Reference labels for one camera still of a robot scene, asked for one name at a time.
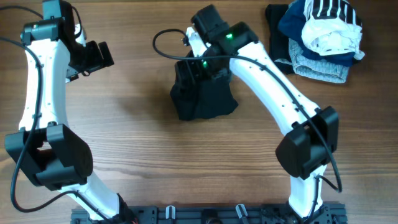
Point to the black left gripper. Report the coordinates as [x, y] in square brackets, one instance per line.
[98, 60]

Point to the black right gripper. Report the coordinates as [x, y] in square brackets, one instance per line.
[194, 71]

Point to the black t-shirt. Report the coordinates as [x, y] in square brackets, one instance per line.
[200, 94]

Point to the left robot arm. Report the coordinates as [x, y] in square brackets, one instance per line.
[45, 149]

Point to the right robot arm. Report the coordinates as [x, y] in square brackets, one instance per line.
[309, 132]

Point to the black folded garment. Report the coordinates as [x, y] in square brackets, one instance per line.
[278, 42]

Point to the navy blue garment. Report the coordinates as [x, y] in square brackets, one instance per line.
[291, 25]

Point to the white black striped garment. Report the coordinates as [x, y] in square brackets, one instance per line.
[332, 27]

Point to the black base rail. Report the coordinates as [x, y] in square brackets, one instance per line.
[329, 213]

